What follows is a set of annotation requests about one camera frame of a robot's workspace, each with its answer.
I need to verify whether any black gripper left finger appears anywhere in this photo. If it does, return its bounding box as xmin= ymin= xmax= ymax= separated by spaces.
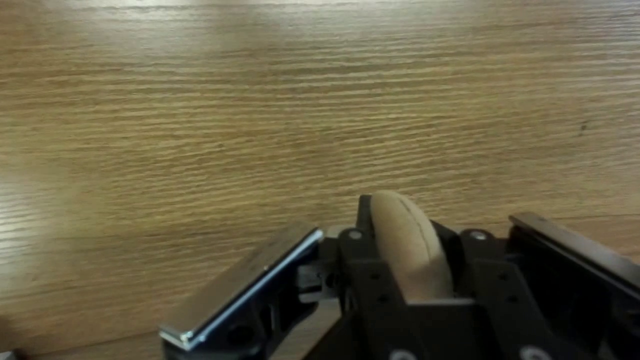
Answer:
xmin=159 ymin=193 xmax=410 ymax=360

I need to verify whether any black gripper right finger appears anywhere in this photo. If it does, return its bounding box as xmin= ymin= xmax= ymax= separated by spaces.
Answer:
xmin=433 ymin=211 xmax=640 ymax=360

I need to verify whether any round tan cookie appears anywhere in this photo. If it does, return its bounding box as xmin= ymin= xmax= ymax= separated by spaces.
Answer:
xmin=368 ymin=188 xmax=458 ymax=305

